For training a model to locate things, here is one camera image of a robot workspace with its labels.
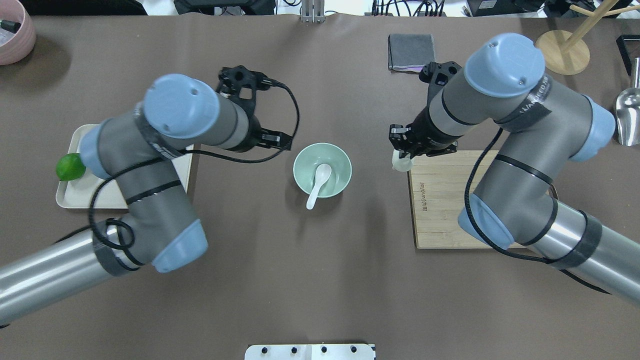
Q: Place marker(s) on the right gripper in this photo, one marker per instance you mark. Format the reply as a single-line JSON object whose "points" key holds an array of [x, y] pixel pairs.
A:
{"points": [[426, 131]]}

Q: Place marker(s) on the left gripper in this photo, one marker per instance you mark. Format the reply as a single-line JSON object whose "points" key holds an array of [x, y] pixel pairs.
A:
{"points": [[254, 135]]}

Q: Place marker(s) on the white steamed bun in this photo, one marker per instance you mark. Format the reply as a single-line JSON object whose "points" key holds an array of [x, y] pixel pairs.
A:
{"points": [[401, 164]]}

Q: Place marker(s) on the white ceramic spoon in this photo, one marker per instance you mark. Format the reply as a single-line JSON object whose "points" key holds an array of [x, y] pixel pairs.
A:
{"points": [[321, 175]]}

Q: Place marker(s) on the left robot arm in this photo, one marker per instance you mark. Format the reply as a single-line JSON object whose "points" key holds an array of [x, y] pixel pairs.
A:
{"points": [[140, 213]]}

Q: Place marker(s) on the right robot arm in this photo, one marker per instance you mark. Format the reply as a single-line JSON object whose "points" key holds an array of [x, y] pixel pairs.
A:
{"points": [[549, 124]]}

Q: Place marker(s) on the mint green bowl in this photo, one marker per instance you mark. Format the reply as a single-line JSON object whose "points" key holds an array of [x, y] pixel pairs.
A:
{"points": [[307, 162]]}

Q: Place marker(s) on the pink bowl with ice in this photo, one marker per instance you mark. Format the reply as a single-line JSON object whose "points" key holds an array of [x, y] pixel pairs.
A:
{"points": [[15, 46]]}

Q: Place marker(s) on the bamboo cutting board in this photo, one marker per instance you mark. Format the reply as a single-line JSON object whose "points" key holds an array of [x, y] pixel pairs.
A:
{"points": [[437, 186]]}

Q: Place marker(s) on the folded grey cloth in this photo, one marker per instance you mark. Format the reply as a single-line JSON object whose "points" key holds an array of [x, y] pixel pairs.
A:
{"points": [[409, 53]]}

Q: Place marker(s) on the wooden mug tree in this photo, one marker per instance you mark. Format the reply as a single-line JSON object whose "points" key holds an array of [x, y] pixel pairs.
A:
{"points": [[564, 52]]}

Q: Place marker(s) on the cream rectangular tray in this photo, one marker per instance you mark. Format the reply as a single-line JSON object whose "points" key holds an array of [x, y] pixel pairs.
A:
{"points": [[76, 194]]}

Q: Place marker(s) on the green lime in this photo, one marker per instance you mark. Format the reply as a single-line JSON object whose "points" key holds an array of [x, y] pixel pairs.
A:
{"points": [[70, 167]]}

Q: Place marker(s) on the metal scoop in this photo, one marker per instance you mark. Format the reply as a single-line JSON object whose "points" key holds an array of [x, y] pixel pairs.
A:
{"points": [[627, 109]]}

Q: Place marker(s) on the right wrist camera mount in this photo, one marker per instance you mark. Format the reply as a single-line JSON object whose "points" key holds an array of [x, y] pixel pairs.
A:
{"points": [[437, 75]]}

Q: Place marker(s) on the aluminium frame post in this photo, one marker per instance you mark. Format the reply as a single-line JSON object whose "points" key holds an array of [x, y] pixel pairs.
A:
{"points": [[312, 11]]}

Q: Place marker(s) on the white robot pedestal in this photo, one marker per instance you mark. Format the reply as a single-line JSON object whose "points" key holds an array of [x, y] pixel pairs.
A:
{"points": [[311, 351]]}

